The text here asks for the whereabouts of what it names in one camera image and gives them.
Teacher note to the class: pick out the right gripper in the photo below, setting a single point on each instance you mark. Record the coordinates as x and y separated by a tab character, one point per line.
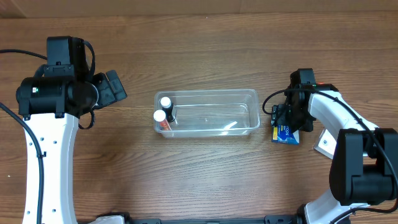
280	116

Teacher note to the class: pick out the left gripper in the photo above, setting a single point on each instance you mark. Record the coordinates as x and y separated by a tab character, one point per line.
111	88

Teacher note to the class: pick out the blue VapoDrops box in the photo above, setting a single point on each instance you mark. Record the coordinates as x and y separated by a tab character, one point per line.
283	134

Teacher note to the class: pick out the white plaster box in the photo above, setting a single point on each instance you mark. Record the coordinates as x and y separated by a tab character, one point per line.
325	144

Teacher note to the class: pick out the orange tube white cap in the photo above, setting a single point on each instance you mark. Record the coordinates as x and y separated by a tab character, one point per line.
161	118

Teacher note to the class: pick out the dark bottle white cap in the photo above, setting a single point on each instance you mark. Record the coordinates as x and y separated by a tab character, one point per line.
168	107

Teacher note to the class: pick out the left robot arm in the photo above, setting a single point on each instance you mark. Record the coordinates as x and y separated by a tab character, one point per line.
51	104

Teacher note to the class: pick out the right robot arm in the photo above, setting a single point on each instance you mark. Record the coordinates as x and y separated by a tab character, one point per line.
363	171

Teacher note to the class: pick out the clear plastic container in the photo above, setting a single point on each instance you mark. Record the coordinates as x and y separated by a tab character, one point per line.
210	113

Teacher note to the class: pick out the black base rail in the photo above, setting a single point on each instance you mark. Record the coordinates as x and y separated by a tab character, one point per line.
217	220

